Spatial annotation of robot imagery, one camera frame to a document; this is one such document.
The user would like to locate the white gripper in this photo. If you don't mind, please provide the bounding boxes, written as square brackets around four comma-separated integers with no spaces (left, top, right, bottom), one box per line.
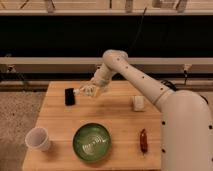
[87,78,108,97]

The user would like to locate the clear plastic bottle white cap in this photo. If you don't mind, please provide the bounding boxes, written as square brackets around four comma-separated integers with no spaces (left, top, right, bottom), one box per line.
[73,85,96,97]

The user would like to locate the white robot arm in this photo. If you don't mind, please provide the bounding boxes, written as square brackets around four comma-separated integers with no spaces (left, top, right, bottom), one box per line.
[92,50,213,171]

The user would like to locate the black phone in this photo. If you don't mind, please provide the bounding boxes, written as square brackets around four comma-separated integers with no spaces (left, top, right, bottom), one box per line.
[65,88,75,106]

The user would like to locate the wooden table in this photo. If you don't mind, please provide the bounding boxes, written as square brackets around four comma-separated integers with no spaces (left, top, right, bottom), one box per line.
[23,81,161,171]

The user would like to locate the green bowl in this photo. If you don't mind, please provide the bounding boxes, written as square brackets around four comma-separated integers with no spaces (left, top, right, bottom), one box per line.
[72,123,111,162]

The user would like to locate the white paper cup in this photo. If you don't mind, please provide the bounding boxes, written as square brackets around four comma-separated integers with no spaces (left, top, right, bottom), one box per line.
[25,127,51,151]

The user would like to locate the black cable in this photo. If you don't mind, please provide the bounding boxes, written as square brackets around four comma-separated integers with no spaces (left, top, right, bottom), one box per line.
[128,7,148,54]

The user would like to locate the white wall rail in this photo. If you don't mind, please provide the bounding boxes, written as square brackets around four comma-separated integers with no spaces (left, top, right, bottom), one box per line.
[0,57,213,65]

